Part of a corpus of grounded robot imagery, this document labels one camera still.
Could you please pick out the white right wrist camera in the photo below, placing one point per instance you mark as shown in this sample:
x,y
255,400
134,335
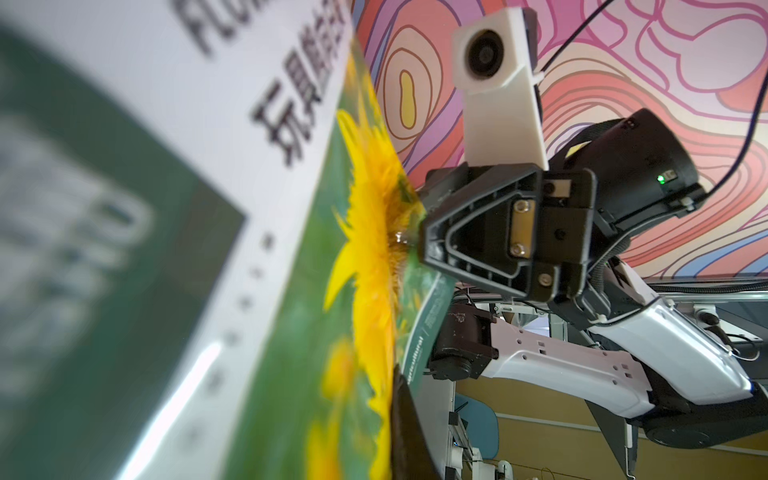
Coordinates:
x,y
494,62

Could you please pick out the yellow sunflower seed packet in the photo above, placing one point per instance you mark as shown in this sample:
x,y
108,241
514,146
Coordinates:
x,y
172,175

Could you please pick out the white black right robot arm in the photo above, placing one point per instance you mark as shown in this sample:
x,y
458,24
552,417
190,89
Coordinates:
x,y
552,304

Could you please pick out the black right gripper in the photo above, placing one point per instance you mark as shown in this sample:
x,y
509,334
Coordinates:
x,y
525,233

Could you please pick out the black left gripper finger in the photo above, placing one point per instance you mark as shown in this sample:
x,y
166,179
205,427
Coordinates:
x,y
410,457

